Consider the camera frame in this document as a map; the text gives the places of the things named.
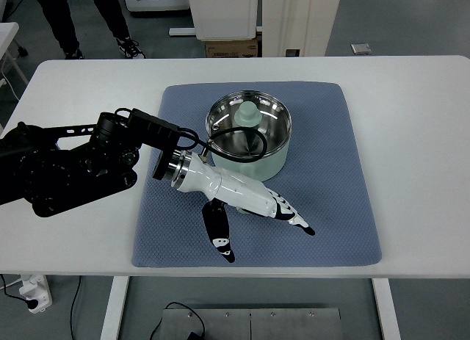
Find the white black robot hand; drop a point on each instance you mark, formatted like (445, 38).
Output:
(188, 173)

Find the green pot with handle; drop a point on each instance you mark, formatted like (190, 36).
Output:
(260, 168)

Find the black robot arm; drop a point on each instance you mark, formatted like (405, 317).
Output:
(60, 168)

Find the glass lid green knob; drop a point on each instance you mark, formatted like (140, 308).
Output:
(244, 123)

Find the white table leg left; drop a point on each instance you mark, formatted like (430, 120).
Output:
(115, 308)

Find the white table leg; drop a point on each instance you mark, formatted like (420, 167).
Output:
(115, 308)
(385, 309)

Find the blue quilted mat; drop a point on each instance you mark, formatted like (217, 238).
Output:
(322, 178)

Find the cardboard box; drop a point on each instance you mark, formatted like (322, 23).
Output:
(231, 48)

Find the white cabinet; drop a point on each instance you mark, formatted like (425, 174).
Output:
(224, 19)

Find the cream pillar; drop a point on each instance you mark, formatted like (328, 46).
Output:
(301, 27)

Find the white power strip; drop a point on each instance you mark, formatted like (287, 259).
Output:
(36, 291)

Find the grey floor plate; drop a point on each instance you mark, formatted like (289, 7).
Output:
(361, 48)

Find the person in black trousers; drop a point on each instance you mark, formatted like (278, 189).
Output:
(59, 15)

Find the white side table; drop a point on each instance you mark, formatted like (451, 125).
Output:
(8, 33)

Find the white table leg right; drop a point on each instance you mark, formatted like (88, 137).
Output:
(385, 309)

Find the metal base plate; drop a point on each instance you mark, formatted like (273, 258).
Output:
(252, 323)

